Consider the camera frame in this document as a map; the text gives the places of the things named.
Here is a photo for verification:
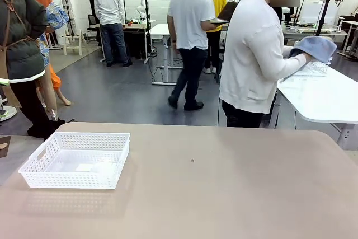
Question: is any white perforated plastic basket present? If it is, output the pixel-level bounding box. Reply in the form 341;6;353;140
18;132;131;190

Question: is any blue towel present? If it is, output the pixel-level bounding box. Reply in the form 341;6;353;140
289;36;338;64

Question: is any person's right forearm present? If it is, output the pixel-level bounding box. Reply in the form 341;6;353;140
279;53;314;79

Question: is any white background desk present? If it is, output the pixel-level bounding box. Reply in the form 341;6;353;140
149;23;186;86

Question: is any man in white T-shirt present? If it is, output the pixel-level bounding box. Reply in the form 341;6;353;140
167;0;216;111

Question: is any person in white cardigan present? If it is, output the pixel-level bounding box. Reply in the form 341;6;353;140
219;0;314;128

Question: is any wood-top background desk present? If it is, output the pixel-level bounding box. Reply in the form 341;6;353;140
99;22;157;65

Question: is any brown laptop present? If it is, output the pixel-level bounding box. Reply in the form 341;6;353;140
209;1;239;25

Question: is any black office chair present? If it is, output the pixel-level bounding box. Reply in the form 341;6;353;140
86;14;102;46

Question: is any small wooden stool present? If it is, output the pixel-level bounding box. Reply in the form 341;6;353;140
63;29;83;57

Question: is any man in white shirt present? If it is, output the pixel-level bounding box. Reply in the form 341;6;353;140
93;0;134;68

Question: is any white side table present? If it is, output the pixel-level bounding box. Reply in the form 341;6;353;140
270;64;358;151

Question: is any person in green puffer jacket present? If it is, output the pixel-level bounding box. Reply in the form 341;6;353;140
0;0;68;141

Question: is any black tripod stand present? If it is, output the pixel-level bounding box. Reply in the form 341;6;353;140
314;0;341;37

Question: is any white round fan base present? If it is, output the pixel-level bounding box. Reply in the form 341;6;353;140
0;106;18;123

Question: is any brown wooden board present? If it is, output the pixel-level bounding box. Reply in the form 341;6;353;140
0;135;12;158

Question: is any white wire rack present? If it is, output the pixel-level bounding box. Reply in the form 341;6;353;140
290;57;333;77

